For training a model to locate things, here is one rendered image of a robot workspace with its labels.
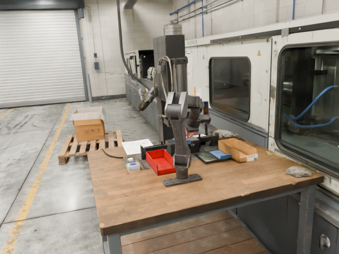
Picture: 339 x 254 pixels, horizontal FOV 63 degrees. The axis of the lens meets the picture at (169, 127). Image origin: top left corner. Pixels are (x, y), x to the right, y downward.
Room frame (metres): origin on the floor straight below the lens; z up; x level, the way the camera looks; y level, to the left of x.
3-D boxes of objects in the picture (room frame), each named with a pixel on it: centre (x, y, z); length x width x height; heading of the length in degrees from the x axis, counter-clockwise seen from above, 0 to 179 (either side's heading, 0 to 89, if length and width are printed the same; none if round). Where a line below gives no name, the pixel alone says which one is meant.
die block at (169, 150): (1.75, -0.08, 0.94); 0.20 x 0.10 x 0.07; 108
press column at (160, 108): (2.00, 0.00, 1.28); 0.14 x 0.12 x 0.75; 108
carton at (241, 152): (1.65, -0.42, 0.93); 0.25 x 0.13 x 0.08; 18
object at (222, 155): (1.61, -0.30, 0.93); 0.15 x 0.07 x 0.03; 17
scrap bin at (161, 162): (1.53, 0.06, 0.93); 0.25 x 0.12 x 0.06; 18
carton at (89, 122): (4.96, 1.44, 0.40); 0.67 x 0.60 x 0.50; 10
